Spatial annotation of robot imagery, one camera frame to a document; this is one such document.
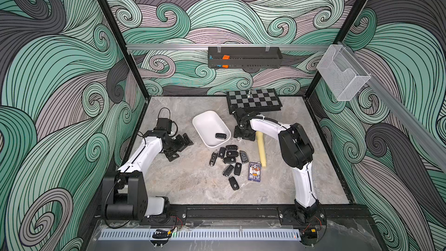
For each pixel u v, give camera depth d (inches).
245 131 33.3
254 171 33.5
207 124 41.1
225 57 34.2
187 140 30.6
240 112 31.7
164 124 27.4
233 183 32.1
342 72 30.6
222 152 36.4
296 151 21.4
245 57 38.4
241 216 29.3
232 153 35.7
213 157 35.2
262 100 44.9
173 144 29.2
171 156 30.4
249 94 45.0
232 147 37.2
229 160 35.2
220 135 38.5
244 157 35.5
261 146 36.2
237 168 33.9
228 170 33.6
